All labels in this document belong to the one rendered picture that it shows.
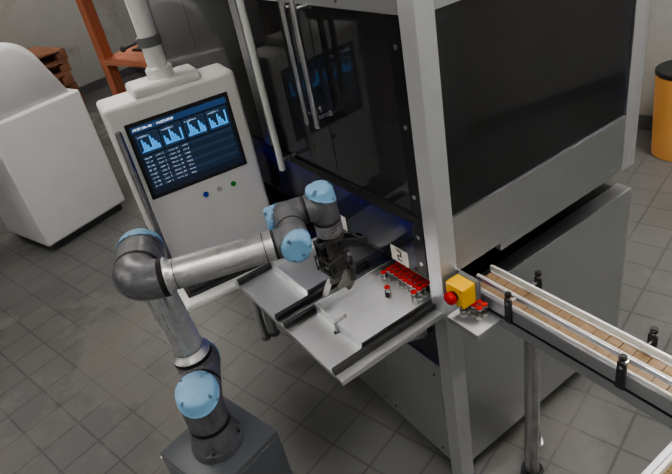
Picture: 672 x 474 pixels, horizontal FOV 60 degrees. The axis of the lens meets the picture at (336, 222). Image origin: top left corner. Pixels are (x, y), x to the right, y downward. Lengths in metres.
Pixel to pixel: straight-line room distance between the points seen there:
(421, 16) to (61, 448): 2.63
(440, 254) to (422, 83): 0.52
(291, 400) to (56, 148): 2.80
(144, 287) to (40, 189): 3.44
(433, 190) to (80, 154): 3.69
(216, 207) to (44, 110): 2.55
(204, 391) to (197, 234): 0.95
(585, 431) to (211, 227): 1.76
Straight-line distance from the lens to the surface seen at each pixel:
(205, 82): 2.27
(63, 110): 4.83
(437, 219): 1.67
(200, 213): 2.42
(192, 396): 1.65
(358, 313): 1.93
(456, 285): 1.75
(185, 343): 1.69
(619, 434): 2.74
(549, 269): 2.24
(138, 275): 1.42
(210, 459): 1.77
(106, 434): 3.21
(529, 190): 1.96
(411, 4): 1.44
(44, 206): 4.84
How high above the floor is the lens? 2.13
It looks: 31 degrees down
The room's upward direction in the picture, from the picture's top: 12 degrees counter-clockwise
